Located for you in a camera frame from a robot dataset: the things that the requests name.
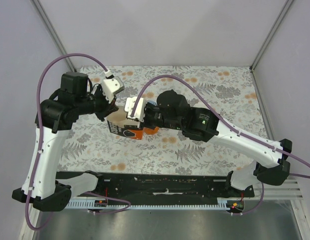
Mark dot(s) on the left aluminium frame post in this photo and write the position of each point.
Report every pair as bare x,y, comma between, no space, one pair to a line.
49,26

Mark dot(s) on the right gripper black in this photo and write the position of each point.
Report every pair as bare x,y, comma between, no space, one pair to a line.
145,123

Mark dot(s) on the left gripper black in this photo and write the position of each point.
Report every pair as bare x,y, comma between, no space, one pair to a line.
109,108

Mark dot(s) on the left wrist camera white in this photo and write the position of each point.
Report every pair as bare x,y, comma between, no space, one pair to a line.
111,87

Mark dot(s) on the aluminium frame post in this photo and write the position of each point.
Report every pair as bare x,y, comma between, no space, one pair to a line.
272,32
49,26

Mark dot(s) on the right aluminium frame post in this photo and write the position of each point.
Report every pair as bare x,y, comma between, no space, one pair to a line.
272,32

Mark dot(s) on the floral tablecloth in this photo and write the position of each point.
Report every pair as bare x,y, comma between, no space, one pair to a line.
229,90

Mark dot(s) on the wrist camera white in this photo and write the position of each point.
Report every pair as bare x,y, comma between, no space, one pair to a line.
111,87
135,109

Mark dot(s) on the aluminium rail front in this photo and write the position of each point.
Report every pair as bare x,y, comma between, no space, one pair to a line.
289,190

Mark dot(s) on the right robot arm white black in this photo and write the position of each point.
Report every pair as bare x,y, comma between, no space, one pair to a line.
172,111

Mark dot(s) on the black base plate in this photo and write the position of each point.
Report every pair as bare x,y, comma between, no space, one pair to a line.
121,185

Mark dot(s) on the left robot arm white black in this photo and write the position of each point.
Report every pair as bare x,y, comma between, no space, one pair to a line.
58,114

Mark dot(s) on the orange glass carafe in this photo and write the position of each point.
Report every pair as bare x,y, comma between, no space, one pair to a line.
150,131

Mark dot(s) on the blue plastic dripper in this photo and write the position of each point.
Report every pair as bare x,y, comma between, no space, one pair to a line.
152,102

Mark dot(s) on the coffee filter box orange black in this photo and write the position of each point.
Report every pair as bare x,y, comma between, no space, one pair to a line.
119,125

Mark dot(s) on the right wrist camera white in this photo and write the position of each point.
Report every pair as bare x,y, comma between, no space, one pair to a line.
135,109

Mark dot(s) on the white cable duct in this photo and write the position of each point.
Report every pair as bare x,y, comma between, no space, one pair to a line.
95,203

